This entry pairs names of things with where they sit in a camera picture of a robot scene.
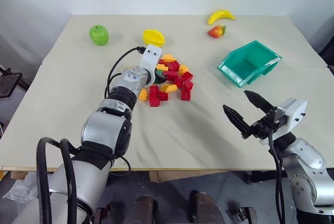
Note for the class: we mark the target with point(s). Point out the green toy block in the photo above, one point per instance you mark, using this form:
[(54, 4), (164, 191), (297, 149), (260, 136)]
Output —
[(158, 72)]

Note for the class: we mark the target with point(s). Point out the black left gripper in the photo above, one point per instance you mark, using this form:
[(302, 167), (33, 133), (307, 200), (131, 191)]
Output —
[(161, 78)]

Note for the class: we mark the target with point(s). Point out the black metal stand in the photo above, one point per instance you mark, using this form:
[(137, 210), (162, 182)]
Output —
[(7, 83)]

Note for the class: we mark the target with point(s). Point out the dark object at wall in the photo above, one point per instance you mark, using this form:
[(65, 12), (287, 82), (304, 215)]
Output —
[(329, 57)]

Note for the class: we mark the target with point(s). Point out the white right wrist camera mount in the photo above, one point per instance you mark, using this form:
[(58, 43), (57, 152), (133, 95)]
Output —
[(292, 119)]

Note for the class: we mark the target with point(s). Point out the yellow toy starfruit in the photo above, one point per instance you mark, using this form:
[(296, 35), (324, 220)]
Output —
[(154, 37)]

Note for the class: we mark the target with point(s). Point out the teal plastic bin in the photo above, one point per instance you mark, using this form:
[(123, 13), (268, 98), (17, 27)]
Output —
[(248, 64)]

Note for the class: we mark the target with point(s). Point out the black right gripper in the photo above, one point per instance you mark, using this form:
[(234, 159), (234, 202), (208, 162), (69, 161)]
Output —
[(266, 127)]

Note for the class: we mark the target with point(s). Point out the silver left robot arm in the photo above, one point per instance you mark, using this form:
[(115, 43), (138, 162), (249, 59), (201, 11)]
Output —
[(104, 130)]

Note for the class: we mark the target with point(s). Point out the orange toy block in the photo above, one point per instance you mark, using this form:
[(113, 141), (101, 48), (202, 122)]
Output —
[(143, 95)]

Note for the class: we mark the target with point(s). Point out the clear plastic bag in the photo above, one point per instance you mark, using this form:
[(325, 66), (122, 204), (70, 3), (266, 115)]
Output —
[(21, 190)]

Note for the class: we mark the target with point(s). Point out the yellow toy block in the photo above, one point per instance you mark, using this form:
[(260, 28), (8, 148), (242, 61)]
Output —
[(183, 69), (169, 87), (168, 57)]

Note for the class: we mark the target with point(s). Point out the yellow toy banana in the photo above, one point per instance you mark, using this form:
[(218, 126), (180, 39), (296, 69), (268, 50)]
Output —
[(219, 16)]

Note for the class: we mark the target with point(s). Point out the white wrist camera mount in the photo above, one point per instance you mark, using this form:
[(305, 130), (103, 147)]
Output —
[(149, 58), (292, 119)]

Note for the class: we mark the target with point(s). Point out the red toy strawberry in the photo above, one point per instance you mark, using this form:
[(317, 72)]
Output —
[(216, 31)]

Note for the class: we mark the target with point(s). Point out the brown cardboard box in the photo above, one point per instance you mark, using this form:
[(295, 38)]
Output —
[(182, 175)]

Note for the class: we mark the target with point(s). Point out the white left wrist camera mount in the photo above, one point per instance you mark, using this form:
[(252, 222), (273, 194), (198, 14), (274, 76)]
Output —
[(149, 58)]

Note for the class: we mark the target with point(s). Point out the green toy apple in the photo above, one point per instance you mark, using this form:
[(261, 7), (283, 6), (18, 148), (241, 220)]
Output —
[(98, 35)]

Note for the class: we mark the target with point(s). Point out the beige table cloth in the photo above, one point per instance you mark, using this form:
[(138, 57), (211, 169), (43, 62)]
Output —
[(182, 135)]

